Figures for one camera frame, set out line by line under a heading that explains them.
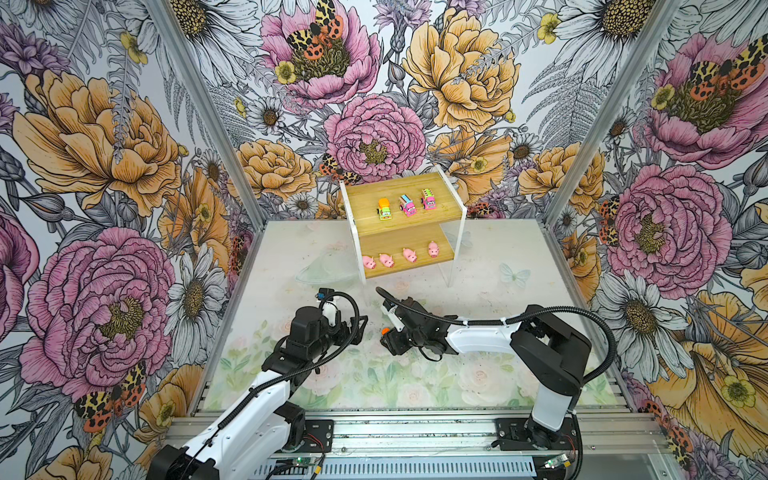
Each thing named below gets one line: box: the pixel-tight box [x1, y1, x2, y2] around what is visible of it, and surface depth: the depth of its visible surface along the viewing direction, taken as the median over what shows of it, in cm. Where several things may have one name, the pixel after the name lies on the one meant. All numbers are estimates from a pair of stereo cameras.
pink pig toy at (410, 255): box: [403, 248, 417, 263], surface depth 90 cm
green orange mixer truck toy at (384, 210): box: [376, 197, 392, 221], surface depth 77 cm
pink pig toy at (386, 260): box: [379, 253, 395, 268], surface depth 89 cm
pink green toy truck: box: [420, 188, 437, 211], surface depth 80 cm
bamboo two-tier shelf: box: [339, 165, 467, 285], surface depth 83 cm
